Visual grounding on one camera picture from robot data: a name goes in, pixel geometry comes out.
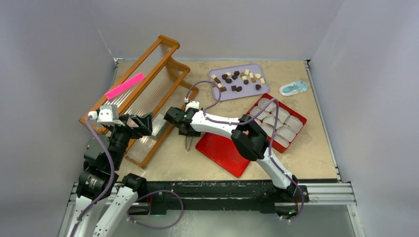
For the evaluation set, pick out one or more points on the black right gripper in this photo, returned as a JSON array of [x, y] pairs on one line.
[[197, 134]]

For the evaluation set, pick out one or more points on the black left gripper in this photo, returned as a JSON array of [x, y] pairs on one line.
[[143, 122]]

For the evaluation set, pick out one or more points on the black handled metal tongs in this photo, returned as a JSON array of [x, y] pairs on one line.
[[188, 142]]

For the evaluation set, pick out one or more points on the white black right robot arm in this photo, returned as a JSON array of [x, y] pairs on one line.
[[249, 139]]

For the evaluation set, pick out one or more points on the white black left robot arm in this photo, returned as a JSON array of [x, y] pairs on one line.
[[103, 157]]

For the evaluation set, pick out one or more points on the red chocolate box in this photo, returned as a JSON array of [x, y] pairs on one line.
[[288, 126]]

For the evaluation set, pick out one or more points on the orange wooden shelf rack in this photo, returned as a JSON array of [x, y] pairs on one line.
[[163, 76]]

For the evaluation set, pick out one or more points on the pink flat box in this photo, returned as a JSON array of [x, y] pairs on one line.
[[112, 93]]

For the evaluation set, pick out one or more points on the red box lid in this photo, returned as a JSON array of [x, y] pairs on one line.
[[222, 151]]

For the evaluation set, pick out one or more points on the lavender plastic tray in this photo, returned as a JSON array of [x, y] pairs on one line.
[[246, 79]]

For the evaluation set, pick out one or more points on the white blue oval package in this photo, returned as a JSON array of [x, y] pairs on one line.
[[293, 88]]

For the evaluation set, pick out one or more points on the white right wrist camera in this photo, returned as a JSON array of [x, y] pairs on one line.
[[193, 105]]

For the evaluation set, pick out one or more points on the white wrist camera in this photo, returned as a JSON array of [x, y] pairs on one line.
[[105, 115], [193, 105]]

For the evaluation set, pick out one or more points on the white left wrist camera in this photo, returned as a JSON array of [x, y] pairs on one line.
[[105, 115]]

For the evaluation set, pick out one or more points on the black metal base rail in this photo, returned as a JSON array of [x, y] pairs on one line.
[[239, 195]]

